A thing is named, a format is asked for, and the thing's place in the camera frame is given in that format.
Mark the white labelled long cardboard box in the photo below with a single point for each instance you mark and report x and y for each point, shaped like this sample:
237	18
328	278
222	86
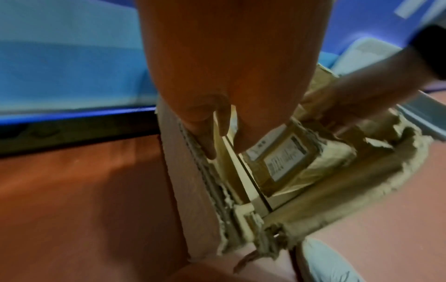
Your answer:
289	159

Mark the person's left shoe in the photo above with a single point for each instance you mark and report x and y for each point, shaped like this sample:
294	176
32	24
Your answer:
327	264

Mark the person's right hand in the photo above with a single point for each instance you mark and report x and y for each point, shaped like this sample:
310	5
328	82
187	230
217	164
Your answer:
359	96

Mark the large torn cardboard box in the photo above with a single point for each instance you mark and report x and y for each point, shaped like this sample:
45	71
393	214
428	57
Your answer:
188	179

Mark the blue printed barrier board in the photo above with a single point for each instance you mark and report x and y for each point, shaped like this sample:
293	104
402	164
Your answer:
69	68

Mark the person's left hand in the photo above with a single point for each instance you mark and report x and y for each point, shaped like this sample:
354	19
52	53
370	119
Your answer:
226	55

